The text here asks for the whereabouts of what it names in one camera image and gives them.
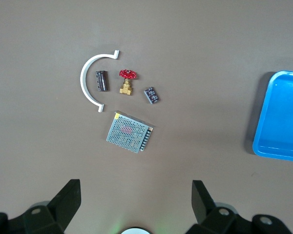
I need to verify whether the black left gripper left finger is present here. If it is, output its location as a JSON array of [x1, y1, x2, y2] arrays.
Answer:
[[0, 179, 82, 234]]

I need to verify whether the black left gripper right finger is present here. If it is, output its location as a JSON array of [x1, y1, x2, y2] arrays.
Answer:
[[185, 179, 293, 234]]

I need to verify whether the short dark capacitor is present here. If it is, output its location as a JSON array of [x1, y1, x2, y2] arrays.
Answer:
[[143, 87, 161, 105]]

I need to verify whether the long dark capacitor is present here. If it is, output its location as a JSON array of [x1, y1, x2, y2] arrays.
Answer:
[[95, 70, 110, 93]]

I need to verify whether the metal mesh power supply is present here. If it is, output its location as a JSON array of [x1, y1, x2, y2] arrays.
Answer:
[[105, 111, 154, 154]]

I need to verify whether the blue plastic tray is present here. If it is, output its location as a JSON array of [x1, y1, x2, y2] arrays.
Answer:
[[252, 70, 293, 163]]

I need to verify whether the brass valve red handwheel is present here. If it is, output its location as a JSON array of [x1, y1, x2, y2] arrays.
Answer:
[[119, 69, 139, 96]]

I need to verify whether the white curved plastic bracket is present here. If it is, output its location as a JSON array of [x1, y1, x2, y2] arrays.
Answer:
[[80, 50, 120, 113]]

